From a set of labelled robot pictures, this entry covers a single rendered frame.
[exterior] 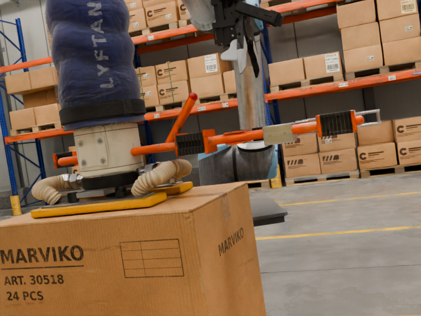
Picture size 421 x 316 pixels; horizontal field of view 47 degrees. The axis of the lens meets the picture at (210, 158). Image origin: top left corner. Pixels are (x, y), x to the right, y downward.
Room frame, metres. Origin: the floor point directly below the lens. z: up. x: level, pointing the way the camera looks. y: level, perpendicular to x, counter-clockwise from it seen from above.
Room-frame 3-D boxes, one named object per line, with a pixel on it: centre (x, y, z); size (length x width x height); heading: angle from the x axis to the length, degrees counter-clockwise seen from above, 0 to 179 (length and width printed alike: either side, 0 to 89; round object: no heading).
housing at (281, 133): (1.17, -0.17, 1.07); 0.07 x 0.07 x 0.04; 71
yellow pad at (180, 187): (1.41, 0.24, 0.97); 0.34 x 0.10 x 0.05; 71
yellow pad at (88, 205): (1.23, 0.30, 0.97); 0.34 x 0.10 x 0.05; 71
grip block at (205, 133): (1.24, 0.03, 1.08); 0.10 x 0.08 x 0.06; 161
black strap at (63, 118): (1.32, 0.27, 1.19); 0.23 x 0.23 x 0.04
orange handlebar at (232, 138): (1.37, 0.04, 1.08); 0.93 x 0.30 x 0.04; 71
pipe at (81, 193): (1.32, 0.27, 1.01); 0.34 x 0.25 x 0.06; 71
